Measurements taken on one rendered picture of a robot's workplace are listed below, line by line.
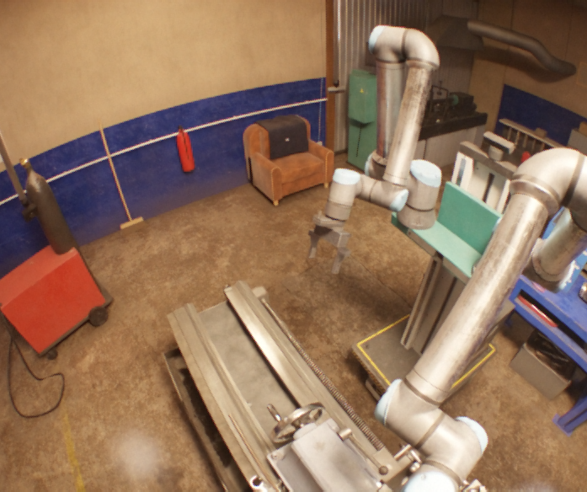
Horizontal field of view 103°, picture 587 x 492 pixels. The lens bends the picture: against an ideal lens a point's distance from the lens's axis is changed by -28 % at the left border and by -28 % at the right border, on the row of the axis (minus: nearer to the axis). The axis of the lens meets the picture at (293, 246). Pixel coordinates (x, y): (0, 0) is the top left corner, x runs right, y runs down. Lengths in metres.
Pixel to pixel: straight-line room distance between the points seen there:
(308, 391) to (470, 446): 1.04
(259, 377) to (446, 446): 1.25
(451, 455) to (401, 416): 0.12
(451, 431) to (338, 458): 0.56
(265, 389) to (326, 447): 0.66
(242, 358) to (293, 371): 0.33
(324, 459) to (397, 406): 0.53
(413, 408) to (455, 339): 0.14
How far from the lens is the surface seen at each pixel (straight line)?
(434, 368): 0.61
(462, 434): 0.65
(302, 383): 1.58
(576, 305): 2.51
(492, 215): 1.41
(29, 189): 2.79
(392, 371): 2.25
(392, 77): 1.27
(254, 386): 1.72
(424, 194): 1.44
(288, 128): 4.15
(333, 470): 1.11
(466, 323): 0.61
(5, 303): 2.98
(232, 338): 1.88
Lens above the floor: 2.25
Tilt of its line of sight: 40 degrees down
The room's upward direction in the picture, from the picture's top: 2 degrees counter-clockwise
